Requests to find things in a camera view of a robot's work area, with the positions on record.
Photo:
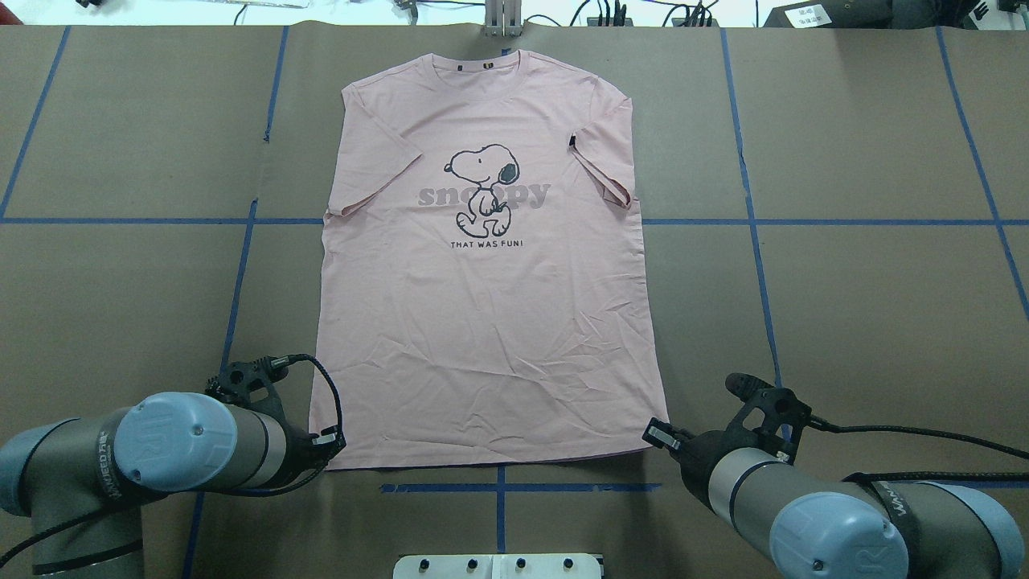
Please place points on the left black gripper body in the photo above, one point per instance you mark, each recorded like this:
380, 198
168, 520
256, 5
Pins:
301, 447

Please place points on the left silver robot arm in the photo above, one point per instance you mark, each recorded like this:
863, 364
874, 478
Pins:
83, 482

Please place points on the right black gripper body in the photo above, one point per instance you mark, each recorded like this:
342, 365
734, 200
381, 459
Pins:
694, 453

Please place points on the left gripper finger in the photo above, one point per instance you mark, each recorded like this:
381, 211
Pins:
328, 441

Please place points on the pink Snoopy t-shirt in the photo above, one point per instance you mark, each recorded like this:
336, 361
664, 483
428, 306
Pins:
483, 287

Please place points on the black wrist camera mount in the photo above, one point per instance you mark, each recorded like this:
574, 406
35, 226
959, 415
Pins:
771, 419

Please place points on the black box white label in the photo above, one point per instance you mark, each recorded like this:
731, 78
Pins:
831, 14

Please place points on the aluminium frame post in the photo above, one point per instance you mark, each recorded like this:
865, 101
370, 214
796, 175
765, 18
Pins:
503, 18

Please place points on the white camera mast pedestal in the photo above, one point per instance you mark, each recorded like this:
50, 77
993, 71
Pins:
515, 565

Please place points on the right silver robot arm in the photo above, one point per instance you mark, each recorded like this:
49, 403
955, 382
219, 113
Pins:
813, 528

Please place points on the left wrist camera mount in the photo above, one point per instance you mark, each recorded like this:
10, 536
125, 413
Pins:
250, 385

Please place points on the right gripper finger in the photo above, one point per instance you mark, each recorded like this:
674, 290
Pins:
664, 436

